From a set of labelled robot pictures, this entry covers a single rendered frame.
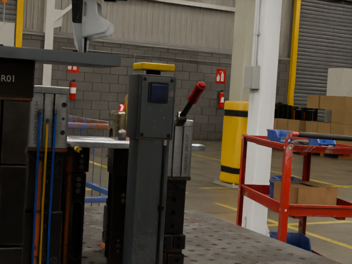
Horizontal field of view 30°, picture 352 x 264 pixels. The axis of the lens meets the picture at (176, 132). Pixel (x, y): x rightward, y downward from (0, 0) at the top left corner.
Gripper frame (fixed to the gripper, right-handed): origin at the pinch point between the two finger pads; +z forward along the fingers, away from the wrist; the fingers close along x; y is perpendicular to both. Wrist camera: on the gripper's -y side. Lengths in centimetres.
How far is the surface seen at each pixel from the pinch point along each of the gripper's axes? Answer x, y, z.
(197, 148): 35.5, 19.4, 18.4
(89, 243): 62, -9, 48
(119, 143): 28.1, 3.1, 17.9
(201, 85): 10.8, 20.5, 4.9
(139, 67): 3.1, 10.0, 2.7
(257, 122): 418, 49, 24
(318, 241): 432, 106, 118
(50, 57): -8.4, -2.5, 2.5
